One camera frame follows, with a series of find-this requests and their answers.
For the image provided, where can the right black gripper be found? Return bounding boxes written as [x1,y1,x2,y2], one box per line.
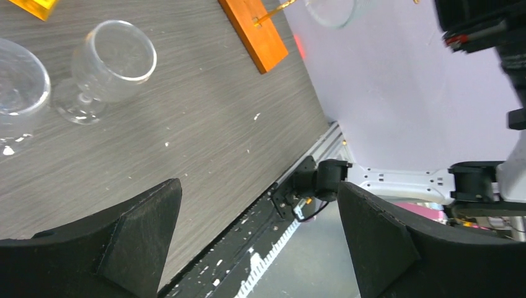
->
[434,1,525,130]

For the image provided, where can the gold wine glass rack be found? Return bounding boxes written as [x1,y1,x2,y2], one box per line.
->
[254,0,296,27]

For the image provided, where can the wooden rack base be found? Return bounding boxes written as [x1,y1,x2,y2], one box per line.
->
[218,0,288,74]

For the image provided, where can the clear wine glass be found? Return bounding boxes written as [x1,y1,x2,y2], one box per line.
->
[304,0,377,29]
[0,37,51,157]
[52,20,158,125]

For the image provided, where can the yellow toy calculator block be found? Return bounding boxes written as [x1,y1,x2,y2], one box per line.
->
[9,0,59,21]

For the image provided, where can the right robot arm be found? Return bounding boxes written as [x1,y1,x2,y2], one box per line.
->
[285,1,525,217]

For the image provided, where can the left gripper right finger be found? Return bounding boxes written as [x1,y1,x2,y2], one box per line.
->
[337,182,525,297]

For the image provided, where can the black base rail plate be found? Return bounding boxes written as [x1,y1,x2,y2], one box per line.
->
[158,192,299,297]

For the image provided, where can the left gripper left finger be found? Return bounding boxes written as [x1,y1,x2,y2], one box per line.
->
[1,178,182,297]

